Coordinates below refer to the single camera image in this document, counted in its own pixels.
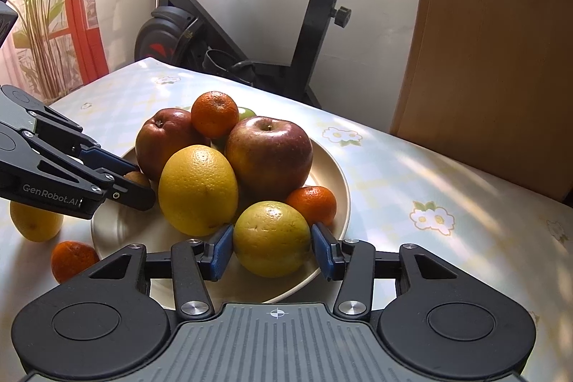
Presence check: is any yellow-green round fruit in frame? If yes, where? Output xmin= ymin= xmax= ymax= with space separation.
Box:
xmin=233 ymin=201 xmax=312 ymax=278

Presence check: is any yellow lemon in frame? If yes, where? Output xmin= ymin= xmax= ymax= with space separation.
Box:
xmin=10 ymin=198 xmax=64 ymax=242

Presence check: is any cream round plate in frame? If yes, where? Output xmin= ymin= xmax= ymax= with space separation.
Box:
xmin=91 ymin=136 xmax=351 ymax=305

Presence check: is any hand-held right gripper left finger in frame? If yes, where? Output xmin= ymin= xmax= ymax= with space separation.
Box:
xmin=87 ymin=224 xmax=234 ymax=318

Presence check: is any plant-printed curtain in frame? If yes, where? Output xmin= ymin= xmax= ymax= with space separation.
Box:
xmin=0 ymin=0 xmax=110 ymax=105

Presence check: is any dark red apple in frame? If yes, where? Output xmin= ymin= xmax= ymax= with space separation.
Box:
xmin=135 ymin=108 xmax=211 ymax=183

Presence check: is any large yellow orange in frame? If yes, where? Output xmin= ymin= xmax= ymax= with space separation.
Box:
xmin=158 ymin=145 xmax=239 ymax=237

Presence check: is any green apple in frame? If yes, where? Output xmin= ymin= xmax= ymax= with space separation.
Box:
xmin=210 ymin=107 xmax=257 ymax=154

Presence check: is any red yellow-patched apple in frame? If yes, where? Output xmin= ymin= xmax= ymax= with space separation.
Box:
xmin=225 ymin=116 xmax=313 ymax=202

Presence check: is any small brown fruit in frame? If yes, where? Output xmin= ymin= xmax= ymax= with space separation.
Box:
xmin=123 ymin=170 xmax=153 ymax=190

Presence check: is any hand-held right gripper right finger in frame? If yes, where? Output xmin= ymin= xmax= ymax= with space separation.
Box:
xmin=312 ymin=223 xmax=464 ymax=316

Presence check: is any small tangerine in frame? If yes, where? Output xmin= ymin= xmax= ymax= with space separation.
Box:
xmin=285 ymin=186 xmax=337 ymax=233
xmin=191 ymin=91 xmax=240 ymax=140
xmin=51 ymin=241 xmax=100 ymax=284

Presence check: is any black exercise bike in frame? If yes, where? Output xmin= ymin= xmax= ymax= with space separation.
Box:
xmin=123 ymin=0 xmax=409 ymax=110

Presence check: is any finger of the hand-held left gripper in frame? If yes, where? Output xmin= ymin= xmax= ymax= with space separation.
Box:
xmin=0 ymin=125 xmax=157 ymax=221
xmin=0 ymin=85 xmax=139 ymax=179

